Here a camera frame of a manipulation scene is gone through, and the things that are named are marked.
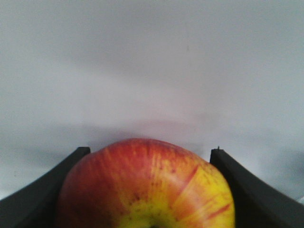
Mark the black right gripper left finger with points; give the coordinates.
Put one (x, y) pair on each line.
(34, 205)

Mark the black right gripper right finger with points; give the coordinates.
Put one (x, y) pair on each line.
(257, 204)

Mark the red yellow apple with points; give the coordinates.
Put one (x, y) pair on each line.
(144, 183)

